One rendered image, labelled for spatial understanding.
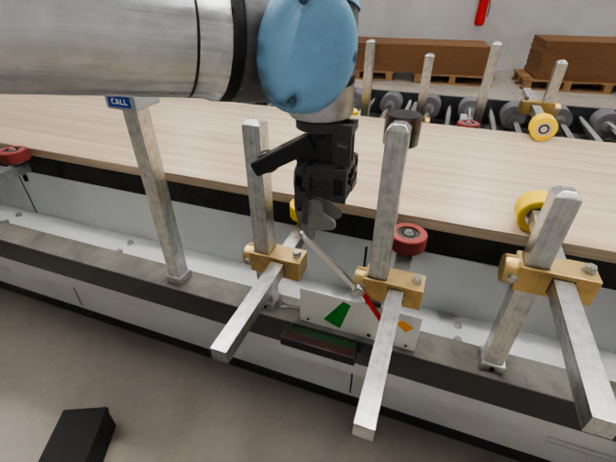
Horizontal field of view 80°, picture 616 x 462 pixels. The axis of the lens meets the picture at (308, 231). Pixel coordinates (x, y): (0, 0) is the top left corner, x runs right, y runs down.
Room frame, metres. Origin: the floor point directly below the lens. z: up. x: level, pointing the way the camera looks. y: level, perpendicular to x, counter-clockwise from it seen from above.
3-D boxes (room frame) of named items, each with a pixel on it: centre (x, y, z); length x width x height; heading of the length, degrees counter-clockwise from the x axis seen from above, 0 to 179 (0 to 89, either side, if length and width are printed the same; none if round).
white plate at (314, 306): (0.54, -0.10, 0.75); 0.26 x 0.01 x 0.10; 70
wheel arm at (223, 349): (0.58, 0.07, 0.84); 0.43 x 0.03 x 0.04; 160
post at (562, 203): (0.47, -0.38, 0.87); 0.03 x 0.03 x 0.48; 70
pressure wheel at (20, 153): (1.11, 0.94, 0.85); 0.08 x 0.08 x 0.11
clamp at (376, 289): (0.55, -0.16, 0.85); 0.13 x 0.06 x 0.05; 70
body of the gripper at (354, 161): (0.51, -0.03, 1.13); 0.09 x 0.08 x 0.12; 70
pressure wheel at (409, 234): (0.65, -0.22, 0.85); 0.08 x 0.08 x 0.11
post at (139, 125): (0.73, 0.34, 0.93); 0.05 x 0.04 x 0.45; 70
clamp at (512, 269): (0.46, -0.40, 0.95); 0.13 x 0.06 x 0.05; 70
